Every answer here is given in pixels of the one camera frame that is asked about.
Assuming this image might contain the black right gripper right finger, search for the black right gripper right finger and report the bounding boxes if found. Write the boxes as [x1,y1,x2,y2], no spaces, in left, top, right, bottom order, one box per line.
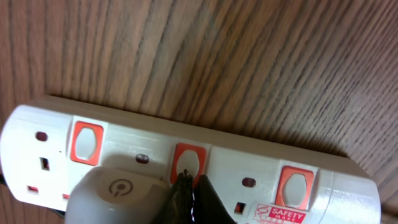
[193,175,236,224]

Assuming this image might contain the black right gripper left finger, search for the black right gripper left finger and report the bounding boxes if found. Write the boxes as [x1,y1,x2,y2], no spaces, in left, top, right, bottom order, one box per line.
[152,169,194,224]

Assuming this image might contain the white power strip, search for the white power strip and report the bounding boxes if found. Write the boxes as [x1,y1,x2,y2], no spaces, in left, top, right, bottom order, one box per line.
[1,96,381,223]

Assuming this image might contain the white charger plug adapter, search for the white charger plug adapter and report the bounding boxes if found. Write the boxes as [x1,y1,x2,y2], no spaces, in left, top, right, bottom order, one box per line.
[65,167,170,224]

